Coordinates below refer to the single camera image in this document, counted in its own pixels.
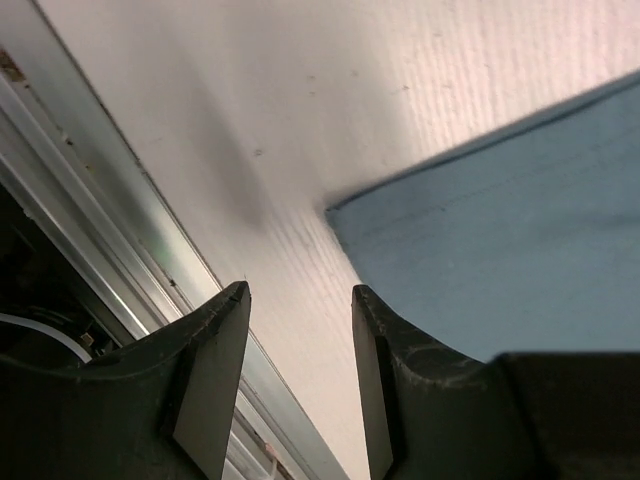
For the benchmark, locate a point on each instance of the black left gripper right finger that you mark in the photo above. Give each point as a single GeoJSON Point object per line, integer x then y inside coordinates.
{"type": "Point", "coordinates": [431, 412]}

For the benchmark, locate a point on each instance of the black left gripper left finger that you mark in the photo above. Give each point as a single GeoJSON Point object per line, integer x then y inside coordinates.
{"type": "Point", "coordinates": [159, 408]}

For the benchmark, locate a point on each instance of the blue t shirt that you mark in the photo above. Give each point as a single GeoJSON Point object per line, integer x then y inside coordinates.
{"type": "Point", "coordinates": [526, 239]}

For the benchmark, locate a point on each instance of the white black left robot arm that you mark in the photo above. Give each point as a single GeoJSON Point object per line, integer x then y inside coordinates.
{"type": "Point", "coordinates": [47, 333]}

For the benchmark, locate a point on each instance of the aluminium table front rail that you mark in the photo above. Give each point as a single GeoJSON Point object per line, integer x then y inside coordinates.
{"type": "Point", "coordinates": [71, 170]}

